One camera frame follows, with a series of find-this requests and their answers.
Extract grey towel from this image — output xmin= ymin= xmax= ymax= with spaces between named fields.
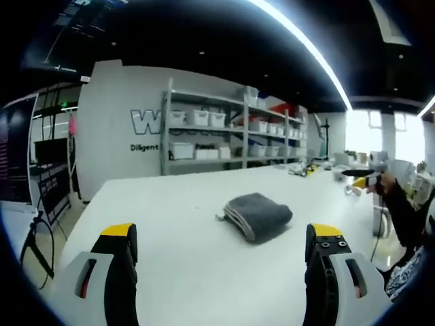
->
xmin=215 ymin=192 xmax=294 ymax=245

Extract person's right hand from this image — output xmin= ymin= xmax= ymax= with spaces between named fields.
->
xmin=366 ymin=173 xmax=401 ymax=205

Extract black upright stand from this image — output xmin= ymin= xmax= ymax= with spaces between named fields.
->
xmin=320 ymin=117 xmax=333 ymax=161

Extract small parts clutter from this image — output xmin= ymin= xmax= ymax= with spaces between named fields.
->
xmin=288 ymin=162 xmax=321 ymax=177

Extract person's patterned clothing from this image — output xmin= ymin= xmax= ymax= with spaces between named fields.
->
xmin=383 ymin=200 xmax=435 ymax=304

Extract grey metal shelving unit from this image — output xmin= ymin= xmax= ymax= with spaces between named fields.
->
xmin=160 ymin=77 xmax=309 ymax=177

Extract black equipment rack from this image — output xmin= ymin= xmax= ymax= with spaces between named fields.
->
xmin=33 ymin=137 xmax=81 ymax=225

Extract long ceiling light strip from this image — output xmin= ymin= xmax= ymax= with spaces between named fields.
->
xmin=247 ymin=0 xmax=353 ymax=110

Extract rows of white storage bins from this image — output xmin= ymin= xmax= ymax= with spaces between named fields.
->
xmin=169 ymin=86 xmax=309 ymax=160

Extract dark monitor screen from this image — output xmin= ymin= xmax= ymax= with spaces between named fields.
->
xmin=0 ymin=94 xmax=39 ymax=209

